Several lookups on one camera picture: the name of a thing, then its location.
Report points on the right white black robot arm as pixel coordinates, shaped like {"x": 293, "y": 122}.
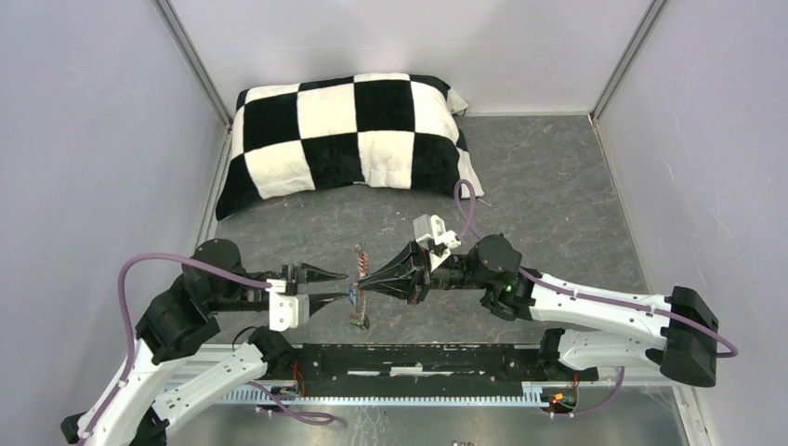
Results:
{"x": 675, "y": 334}

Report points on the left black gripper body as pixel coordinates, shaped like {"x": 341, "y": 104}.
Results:
{"x": 293, "y": 270}

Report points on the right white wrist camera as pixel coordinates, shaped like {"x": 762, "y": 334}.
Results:
{"x": 431, "y": 234}

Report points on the white toothed cable duct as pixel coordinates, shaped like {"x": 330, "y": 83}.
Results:
{"x": 529, "y": 396}

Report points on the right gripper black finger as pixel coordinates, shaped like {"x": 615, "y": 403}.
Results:
{"x": 399, "y": 269}
{"x": 399, "y": 290}

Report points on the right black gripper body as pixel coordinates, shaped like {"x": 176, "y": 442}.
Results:
{"x": 425, "y": 275}

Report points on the corner aluminium profile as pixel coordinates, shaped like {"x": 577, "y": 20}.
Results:
{"x": 190, "y": 54}
{"x": 625, "y": 62}

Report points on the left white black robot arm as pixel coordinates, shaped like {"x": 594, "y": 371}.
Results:
{"x": 134, "y": 409}

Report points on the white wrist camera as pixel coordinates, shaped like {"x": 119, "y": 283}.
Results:
{"x": 431, "y": 234}
{"x": 288, "y": 309}

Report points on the black white checkered pillow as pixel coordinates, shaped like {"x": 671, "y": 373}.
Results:
{"x": 383, "y": 130}

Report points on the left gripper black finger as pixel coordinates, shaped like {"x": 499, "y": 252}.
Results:
{"x": 319, "y": 301}
{"x": 310, "y": 274}

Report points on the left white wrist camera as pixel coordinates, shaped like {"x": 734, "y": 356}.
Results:
{"x": 288, "y": 309}

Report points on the left corner aluminium profile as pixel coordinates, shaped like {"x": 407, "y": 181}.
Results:
{"x": 190, "y": 54}

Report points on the right corner aluminium profile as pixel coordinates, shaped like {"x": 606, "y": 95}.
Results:
{"x": 625, "y": 62}

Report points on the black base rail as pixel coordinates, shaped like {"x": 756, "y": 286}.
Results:
{"x": 420, "y": 370}

